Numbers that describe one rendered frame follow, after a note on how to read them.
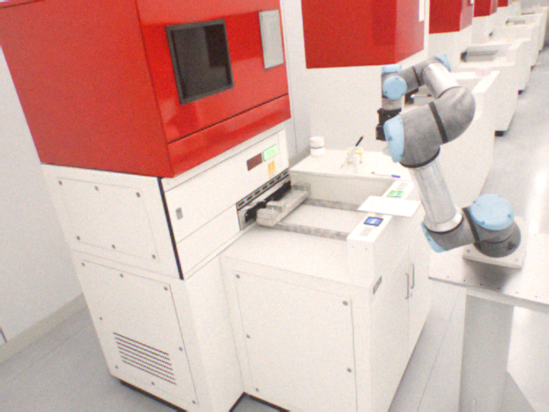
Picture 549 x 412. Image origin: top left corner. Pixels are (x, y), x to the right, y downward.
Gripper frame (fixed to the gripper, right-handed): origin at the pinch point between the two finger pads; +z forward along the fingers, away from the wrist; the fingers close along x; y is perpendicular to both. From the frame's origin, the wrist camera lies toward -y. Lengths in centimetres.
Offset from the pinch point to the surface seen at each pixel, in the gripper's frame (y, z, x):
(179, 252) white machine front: 59, 17, 66
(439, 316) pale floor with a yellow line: -7, 111, -53
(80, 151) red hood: 99, -18, 66
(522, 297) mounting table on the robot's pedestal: -47, 29, 33
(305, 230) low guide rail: 32.5, 26.6, 19.0
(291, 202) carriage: 48, 23, 3
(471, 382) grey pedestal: -34, 82, 18
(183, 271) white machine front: 59, 25, 66
